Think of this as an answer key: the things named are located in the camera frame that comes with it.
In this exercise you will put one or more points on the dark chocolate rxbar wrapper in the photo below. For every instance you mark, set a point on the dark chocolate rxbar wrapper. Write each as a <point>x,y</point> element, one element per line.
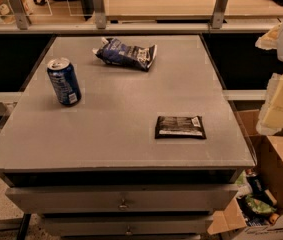
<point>179,127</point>

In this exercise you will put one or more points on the blue pepsi can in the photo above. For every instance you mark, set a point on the blue pepsi can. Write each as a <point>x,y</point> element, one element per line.
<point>64,81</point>

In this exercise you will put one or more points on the open cardboard box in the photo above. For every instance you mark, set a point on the open cardboard box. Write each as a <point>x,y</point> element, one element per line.
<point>237,221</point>

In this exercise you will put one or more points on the dark bottle in box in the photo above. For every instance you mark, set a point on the dark bottle in box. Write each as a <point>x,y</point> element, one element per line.
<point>260,191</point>

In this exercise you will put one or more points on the wooden background table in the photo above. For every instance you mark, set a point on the wooden background table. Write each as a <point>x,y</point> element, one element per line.
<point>137,9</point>

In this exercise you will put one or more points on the green snack bag in box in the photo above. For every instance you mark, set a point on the green snack bag in box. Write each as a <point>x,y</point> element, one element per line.
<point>259,207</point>

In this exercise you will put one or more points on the blue crumpled chip bag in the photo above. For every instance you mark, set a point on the blue crumpled chip bag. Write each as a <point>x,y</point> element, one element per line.
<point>115,52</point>

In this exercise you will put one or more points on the lower grey drawer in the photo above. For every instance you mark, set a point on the lower grey drawer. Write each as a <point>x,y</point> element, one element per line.
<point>127,225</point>

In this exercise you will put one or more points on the grey drawer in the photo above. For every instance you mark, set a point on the grey drawer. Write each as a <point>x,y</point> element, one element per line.
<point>122,198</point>
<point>127,225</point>

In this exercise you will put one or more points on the upper grey drawer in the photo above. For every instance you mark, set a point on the upper grey drawer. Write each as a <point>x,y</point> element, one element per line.
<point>122,198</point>

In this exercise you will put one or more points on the right metal bracket post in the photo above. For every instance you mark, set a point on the right metal bracket post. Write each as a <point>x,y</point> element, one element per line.
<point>217,17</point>

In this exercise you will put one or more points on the metal bracket post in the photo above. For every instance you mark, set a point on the metal bracket post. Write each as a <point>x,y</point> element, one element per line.
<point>100,16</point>
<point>217,17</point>
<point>21,16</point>

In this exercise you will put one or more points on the middle metal bracket post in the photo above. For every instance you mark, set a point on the middle metal bracket post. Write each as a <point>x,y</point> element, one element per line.
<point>100,16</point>

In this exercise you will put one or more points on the left metal bracket post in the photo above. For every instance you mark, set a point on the left metal bracket post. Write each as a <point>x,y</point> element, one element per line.
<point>21,16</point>

